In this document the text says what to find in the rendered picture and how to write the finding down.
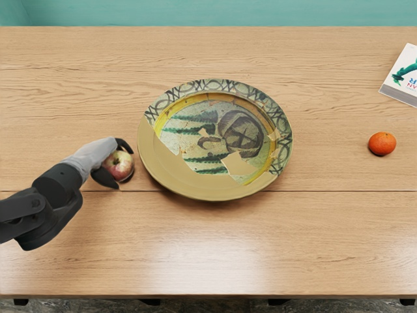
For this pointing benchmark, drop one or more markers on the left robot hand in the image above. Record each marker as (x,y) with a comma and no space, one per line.
(92,153)

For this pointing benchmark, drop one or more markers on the red green apple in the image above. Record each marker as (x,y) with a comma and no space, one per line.
(120,165)

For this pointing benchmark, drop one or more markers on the patterned ceramic plate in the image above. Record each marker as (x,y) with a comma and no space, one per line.
(213,140)

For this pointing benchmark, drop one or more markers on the orange tangerine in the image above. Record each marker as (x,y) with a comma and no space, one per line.
(382,143)

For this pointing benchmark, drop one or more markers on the white paperback book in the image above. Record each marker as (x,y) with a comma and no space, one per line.
(404,78)

